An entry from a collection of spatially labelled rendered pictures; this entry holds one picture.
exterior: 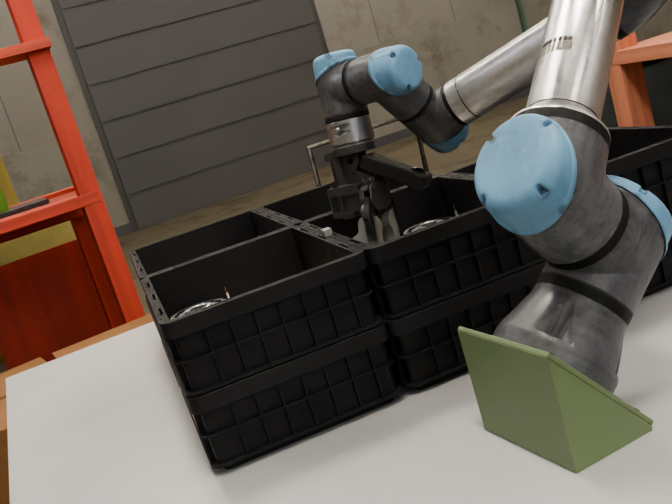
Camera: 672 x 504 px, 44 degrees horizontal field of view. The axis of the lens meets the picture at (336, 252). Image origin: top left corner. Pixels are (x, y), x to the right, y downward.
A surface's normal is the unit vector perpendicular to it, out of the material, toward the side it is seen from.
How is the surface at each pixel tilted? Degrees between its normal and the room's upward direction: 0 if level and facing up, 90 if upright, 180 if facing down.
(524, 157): 49
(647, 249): 96
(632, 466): 0
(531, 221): 127
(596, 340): 71
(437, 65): 90
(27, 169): 90
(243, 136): 90
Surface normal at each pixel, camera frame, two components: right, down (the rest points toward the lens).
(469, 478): -0.29, -0.94
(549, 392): -0.87, 0.34
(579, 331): 0.10, -0.43
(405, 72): 0.65, -0.07
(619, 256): 0.33, 0.48
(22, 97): 0.37, 0.09
